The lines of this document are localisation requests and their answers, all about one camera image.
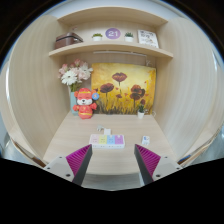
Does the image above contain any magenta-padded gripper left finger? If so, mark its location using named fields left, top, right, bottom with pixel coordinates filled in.
left=43, top=144, right=93, bottom=187

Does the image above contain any pale blue vase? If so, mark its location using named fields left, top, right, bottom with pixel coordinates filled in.
left=69, top=90, right=80, bottom=116

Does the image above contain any pink and white flower bouquet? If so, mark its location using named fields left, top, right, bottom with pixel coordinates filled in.
left=58, top=59, right=94, bottom=93

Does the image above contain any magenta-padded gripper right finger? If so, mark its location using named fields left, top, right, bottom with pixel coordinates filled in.
left=134, top=144, right=183, bottom=186

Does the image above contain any red plush mouse toy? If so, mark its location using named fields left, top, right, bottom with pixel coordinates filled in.
left=72, top=87, right=100, bottom=120

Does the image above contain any white cable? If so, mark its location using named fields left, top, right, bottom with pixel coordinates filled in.
left=144, top=109, right=158, bottom=118

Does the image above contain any yellow poppy flower painting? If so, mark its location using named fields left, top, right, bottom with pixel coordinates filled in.
left=90, top=62, right=157, bottom=115

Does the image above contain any white light bar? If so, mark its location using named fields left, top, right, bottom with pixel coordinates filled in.
left=93, top=50, right=148, bottom=58

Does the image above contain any small plant in white pot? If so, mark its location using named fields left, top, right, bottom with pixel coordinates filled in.
left=137, top=104, right=146, bottom=120

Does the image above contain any small white charger block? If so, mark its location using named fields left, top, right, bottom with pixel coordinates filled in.
left=141, top=135, right=151, bottom=147

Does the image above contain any wooden shelf with items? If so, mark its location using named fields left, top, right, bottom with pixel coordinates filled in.
left=48, top=6, right=174, bottom=60

